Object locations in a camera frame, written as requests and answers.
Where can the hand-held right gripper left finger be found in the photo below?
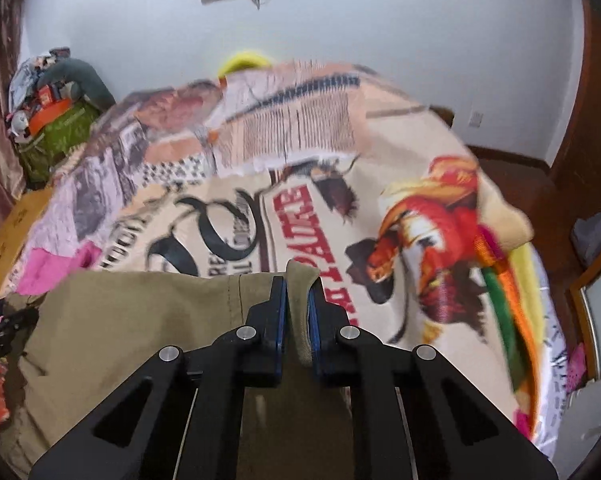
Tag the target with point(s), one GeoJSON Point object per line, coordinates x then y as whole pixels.
{"type": "Point", "coordinates": [279, 320]}

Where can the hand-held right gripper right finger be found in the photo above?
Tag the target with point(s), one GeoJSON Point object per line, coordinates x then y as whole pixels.
{"type": "Point", "coordinates": [314, 325]}

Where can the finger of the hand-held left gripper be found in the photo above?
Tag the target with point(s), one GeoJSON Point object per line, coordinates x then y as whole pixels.
{"type": "Point", "coordinates": [20, 317]}

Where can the olive green pants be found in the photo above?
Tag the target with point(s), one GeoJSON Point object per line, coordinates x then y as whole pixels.
{"type": "Point", "coordinates": [130, 335]}

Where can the pink pants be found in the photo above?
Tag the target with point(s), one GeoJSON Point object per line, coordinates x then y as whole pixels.
{"type": "Point", "coordinates": [45, 270]}

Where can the printed blanket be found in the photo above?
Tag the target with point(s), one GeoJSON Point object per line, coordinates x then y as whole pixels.
{"type": "Point", "coordinates": [305, 150]}

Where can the grey cloth bundle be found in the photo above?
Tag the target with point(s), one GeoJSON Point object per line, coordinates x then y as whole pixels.
{"type": "Point", "coordinates": [88, 77]}

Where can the yellow round object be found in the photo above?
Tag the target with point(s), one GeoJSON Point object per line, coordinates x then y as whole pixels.
{"type": "Point", "coordinates": [243, 60]}

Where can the grey blue bag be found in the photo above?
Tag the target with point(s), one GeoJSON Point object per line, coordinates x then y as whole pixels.
{"type": "Point", "coordinates": [598, 237]}

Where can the wooden door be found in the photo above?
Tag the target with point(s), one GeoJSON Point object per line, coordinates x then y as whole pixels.
{"type": "Point", "coordinates": [593, 135]}

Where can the wooden bed frame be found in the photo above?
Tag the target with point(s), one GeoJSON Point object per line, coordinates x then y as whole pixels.
{"type": "Point", "coordinates": [15, 225]}

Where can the white wall socket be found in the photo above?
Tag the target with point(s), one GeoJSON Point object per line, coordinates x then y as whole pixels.
{"type": "Point", "coordinates": [475, 119]}

